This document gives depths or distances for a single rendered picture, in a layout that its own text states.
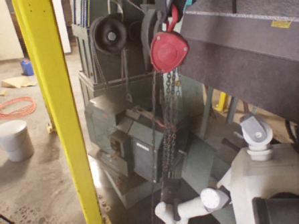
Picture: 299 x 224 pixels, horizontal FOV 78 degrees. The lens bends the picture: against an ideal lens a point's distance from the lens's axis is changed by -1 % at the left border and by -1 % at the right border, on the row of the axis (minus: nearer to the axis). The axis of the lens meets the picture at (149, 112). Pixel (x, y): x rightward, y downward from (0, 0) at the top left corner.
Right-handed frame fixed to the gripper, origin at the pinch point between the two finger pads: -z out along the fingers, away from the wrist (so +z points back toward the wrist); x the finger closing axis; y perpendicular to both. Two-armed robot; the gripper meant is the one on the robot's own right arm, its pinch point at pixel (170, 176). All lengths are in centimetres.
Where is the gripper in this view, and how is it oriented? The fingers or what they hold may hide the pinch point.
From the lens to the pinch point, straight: 114.8
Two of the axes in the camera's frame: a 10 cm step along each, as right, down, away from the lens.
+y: 0.0, -8.6, -5.1
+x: 9.9, 0.7, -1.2
